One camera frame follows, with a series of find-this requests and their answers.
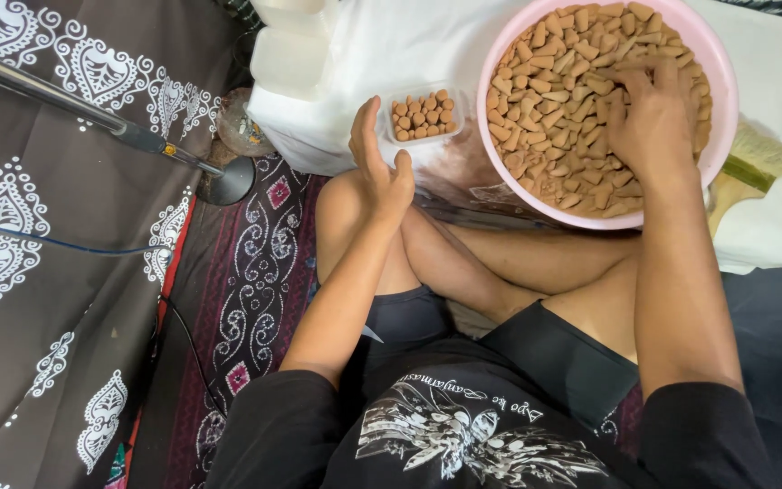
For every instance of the person's left hand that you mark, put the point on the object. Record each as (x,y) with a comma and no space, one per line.
(381,183)

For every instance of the person's right hand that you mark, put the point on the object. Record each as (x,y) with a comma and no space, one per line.
(656,132)

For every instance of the small clear plastic tray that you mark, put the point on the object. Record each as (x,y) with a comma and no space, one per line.
(389,129)

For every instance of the batch of upright brown cones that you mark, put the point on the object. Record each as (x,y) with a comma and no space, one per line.
(425,115)

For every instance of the pink plastic basin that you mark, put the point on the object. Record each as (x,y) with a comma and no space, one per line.
(723,75)

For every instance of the heap of brown incense cones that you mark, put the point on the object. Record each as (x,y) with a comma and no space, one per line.
(554,115)

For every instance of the person's legs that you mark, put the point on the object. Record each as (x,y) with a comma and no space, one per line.
(486,265)

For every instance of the white plastic sheet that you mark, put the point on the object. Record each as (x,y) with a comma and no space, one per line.
(398,47)

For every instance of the black round stand base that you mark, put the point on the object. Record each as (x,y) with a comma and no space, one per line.
(231,183)

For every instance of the stack of white plastic trays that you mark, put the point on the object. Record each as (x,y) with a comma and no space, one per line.
(289,54)

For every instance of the maroon patterned mat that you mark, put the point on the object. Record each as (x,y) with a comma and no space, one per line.
(241,285)

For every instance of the person's black shorts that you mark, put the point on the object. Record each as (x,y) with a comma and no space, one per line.
(554,353)

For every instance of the person's black printed shirt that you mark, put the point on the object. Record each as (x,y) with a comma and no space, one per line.
(472,434)

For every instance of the silver metal stand pole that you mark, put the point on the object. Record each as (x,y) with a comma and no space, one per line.
(58,98)

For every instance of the brown white patterned cloth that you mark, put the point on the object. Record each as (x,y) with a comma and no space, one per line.
(58,285)

